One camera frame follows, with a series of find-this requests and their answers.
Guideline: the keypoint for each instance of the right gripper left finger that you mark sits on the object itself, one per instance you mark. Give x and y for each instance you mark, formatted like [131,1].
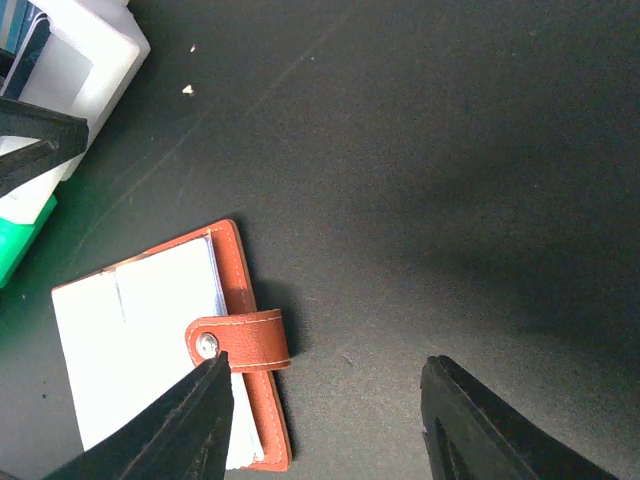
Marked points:
[184,434]

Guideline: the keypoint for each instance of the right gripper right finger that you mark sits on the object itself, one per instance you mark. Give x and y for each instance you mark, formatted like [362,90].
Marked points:
[471,433]

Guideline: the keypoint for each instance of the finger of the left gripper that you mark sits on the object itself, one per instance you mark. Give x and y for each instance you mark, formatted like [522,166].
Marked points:
[56,138]

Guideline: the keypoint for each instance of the brown leather card holder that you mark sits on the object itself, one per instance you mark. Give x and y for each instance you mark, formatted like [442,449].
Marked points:
[132,330]

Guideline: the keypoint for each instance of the blue cards stack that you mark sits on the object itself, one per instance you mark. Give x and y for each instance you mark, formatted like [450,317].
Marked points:
[25,30]

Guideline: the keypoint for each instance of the green bin middle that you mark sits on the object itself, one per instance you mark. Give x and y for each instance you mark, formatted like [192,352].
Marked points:
[16,239]

